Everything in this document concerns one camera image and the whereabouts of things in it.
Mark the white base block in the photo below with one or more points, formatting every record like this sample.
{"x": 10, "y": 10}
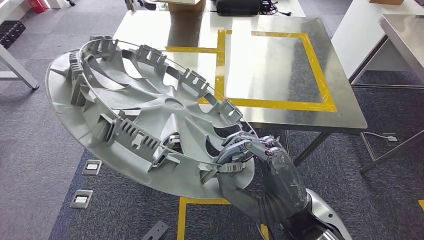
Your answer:
{"x": 56, "y": 3}

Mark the small yellow table tape rectangle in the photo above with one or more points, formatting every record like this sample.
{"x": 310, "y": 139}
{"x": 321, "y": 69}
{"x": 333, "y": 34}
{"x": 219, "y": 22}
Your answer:
{"x": 188, "y": 49}

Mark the red fire extinguisher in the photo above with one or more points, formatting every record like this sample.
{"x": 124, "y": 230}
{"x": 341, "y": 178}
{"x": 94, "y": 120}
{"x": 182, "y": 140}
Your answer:
{"x": 35, "y": 6}

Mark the black equipment case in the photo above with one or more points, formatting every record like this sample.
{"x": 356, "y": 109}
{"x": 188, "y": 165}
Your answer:
{"x": 236, "y": 8}

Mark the white frame table leg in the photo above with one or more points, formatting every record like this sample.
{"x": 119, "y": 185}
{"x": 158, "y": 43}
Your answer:
{"x": 20, "y": 71}

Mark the black robot torso part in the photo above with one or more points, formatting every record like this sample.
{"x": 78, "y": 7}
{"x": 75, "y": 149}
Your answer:
{"x": 155, "y": 231}

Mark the stainless steel workbench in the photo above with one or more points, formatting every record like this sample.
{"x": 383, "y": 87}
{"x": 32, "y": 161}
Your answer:
{"x": 281, "y": 119}

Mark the open cardboard box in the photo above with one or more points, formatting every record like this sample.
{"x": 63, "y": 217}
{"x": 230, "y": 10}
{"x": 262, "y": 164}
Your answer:
{"x": 185, "y": 6}

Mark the white desk dark frame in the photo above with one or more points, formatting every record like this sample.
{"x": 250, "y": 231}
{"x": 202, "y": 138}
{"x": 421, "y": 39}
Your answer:
{"x": 357, "y": 33}

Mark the closed cardboard box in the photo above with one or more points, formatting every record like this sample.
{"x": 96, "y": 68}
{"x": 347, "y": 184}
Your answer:
{"x": 386, "y": 2}

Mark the stainless steel table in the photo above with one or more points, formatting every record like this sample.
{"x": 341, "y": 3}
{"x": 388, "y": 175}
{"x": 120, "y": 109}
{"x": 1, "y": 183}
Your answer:
{"x": 404, "y": 36}

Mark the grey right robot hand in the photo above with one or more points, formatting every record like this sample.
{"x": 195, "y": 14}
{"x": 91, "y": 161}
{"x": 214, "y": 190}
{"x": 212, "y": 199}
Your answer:
{"x": 285, "y": 185}

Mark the floor socket with white insert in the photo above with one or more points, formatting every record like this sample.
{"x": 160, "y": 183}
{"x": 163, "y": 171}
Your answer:
{"x": 81, "y": 199}
{"x": 92, "y": 167}

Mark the floor socket with plug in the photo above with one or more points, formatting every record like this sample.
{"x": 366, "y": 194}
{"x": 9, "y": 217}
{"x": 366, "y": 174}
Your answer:
{"x": 391, "y": 138}

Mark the large yellow table tape rectangle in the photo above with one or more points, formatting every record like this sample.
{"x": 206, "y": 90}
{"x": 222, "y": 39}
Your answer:
{"x": 281, "y": 104}

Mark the grey plastic wheel cover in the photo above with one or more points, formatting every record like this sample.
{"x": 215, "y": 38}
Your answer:
{"x": 165, "y": 116}

